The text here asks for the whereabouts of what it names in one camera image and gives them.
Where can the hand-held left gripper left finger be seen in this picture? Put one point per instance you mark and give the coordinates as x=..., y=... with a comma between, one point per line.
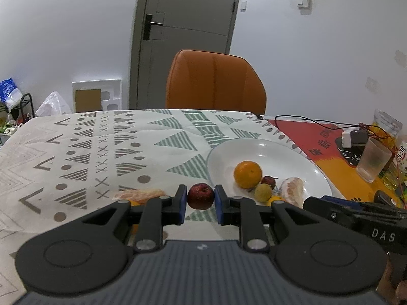
x=182, y=205

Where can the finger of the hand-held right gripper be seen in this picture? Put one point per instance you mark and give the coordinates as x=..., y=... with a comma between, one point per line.
x=327, y=209
x=337, y=199

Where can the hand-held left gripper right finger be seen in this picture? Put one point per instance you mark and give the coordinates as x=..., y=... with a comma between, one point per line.
x=220, y=208

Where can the red apple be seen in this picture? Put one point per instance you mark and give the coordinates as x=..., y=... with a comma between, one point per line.
x=200, y=196

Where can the large orange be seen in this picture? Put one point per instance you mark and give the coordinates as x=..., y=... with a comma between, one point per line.
x=248, y=174

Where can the round green fruit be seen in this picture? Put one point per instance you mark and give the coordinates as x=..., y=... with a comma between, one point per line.
x=263, y=192

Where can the small yellow kumquat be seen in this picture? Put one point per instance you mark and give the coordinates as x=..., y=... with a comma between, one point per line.
x=274, y=200

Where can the small red jujube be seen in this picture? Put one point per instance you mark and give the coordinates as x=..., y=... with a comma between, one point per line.
x=269, y=181

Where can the white enamel plate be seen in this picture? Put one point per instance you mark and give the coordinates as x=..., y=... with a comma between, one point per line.
x=279, y=155

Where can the person's right hand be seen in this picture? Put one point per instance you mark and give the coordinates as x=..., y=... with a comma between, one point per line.
x=401, y=294

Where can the bread roll on table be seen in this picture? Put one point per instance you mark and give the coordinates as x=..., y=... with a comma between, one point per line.
x=140, y=194

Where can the frosted plastic cup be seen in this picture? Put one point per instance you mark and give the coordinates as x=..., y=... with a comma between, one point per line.
x=372, y=162

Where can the white charger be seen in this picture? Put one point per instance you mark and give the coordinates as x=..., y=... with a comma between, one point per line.
x=348, y=138

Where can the red orange printed mat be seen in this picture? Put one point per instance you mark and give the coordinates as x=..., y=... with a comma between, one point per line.
x=318, y=139

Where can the clear drinking glass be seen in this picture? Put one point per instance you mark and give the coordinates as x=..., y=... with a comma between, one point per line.
x=397, y=168

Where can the grey power adapter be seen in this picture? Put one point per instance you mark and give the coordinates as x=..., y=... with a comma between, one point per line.
x=361, y=137

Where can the clear plastic bag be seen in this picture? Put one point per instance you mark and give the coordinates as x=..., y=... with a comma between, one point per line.
x=386, y=122

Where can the patterned white green tablecloth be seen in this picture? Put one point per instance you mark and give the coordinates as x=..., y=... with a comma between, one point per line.
x=95, y=152

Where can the orange leather chair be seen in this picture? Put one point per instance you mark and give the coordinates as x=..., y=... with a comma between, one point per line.
x=216, y=82

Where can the white foam packaging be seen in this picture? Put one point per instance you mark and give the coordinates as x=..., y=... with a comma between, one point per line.
x=109, y=97

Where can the white plastic bag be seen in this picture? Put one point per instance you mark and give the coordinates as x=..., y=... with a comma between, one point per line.
x=52, y=104

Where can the blue plastic bag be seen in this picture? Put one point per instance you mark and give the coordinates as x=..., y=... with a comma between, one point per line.
x=9, y=92

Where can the white wall device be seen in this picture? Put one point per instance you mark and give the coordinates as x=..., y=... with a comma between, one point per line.
x=304, y=1

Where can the white wall switch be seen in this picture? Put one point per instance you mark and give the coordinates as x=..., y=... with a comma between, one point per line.
x=243, y=5

